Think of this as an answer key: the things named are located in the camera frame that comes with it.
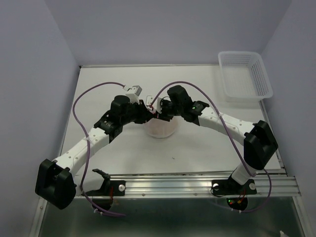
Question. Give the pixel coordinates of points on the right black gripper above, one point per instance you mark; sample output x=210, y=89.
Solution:
x=161, y=116

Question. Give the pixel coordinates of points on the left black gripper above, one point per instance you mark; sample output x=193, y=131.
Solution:
x=144, y=115

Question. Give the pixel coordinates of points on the white mesh laundry bag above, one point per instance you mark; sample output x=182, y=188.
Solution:
x=161, y=129

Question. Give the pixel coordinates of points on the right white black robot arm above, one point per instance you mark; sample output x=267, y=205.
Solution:
x=257, y=139

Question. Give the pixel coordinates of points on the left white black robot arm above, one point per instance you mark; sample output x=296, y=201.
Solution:
x=55, y=179

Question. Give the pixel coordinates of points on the white plastic basket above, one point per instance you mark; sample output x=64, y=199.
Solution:
x=244, y=76

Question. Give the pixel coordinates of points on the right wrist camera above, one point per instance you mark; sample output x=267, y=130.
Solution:
x=149, y=101

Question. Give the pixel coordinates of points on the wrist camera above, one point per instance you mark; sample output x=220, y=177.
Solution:
x=149, y=101
x=133, y=93

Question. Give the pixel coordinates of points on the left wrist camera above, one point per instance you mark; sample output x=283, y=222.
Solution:
x=133, y=93

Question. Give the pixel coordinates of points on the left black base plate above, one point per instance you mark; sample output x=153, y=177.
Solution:
x=113, y=188

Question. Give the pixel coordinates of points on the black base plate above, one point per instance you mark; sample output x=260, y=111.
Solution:
x=113, y=188
x=230, y=187

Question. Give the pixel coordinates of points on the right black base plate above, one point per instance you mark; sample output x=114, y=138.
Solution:
x=230, y=187

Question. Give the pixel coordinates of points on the aluminium frame rail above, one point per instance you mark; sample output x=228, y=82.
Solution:
x=193, y=186

